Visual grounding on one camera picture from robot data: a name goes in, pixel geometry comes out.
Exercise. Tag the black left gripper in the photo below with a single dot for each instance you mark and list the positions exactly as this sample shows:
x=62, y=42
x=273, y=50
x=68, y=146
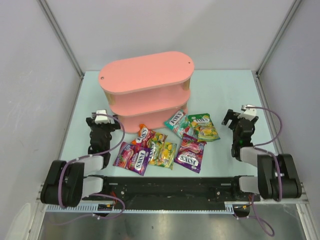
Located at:
x=103, y=125

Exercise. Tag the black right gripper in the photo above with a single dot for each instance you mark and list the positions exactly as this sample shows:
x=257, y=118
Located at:
x=238, y=121

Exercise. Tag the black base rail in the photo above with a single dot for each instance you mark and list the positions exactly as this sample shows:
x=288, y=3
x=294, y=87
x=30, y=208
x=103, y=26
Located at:
x=176, y=194

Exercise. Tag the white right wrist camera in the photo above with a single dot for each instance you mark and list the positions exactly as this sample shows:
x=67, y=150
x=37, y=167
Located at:
x=248, y=112

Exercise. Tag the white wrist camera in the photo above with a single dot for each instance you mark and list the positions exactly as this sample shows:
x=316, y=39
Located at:
x=248, y=112
x=100, y=117

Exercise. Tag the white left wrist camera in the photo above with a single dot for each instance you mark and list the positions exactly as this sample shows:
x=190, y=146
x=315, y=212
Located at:
x=100, y=117

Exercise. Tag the green Fox's candy bag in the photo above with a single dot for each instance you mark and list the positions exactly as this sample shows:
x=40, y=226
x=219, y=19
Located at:
x=203, y=127

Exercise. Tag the yellow-green Fox's candy bag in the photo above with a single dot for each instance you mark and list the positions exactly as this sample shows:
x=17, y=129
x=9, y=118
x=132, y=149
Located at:
x=162, y=154

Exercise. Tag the orange Fox's candy bag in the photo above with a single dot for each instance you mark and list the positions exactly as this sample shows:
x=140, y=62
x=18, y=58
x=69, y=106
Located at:
x=146, y=134

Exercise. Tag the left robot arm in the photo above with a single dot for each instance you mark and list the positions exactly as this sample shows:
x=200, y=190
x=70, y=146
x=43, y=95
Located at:
x=64, y=182

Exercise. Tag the purple fox's bag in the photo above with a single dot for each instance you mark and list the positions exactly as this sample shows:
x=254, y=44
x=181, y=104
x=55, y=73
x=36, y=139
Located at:
x=190, y=153
x=133, y=158

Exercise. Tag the teal Fox's candy bag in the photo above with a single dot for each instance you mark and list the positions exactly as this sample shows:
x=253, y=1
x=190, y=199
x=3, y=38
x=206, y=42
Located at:
x=179, y=123

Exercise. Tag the pink three-tier wooden shelf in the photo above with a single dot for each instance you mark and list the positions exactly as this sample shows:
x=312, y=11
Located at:
x=147, y=89

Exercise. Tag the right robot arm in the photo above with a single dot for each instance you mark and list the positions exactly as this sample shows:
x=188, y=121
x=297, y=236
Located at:
x=277, y=176

